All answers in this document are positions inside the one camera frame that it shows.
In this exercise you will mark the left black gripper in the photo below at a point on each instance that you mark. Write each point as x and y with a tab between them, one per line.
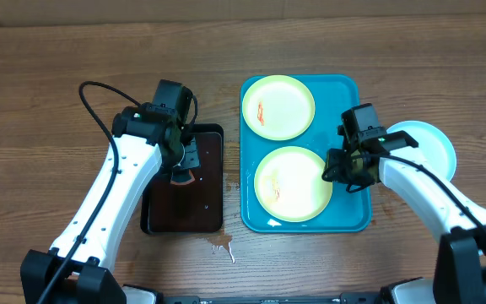
192	159

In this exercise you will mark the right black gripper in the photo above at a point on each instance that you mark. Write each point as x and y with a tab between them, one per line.
338	166

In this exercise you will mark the teal orange sponge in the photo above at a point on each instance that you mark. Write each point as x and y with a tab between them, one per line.
182	177

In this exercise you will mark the yellow plate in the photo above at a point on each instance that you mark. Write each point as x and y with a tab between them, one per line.
278	107
289	186

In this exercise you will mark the light blue plate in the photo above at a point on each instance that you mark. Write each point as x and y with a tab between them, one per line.
435	145

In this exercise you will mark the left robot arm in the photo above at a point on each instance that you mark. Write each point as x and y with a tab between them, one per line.
144	141

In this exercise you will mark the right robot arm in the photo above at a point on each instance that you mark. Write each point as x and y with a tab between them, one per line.
459	225

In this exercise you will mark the teal plastic tray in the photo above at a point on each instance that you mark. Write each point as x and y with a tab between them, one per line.
346	212

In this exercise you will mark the black rectangular tray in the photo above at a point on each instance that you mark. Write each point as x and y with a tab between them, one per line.
193	208

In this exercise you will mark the yellow plate top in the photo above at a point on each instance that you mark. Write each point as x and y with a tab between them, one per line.
278	107

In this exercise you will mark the black base frame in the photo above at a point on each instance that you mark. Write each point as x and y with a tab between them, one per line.
268	299

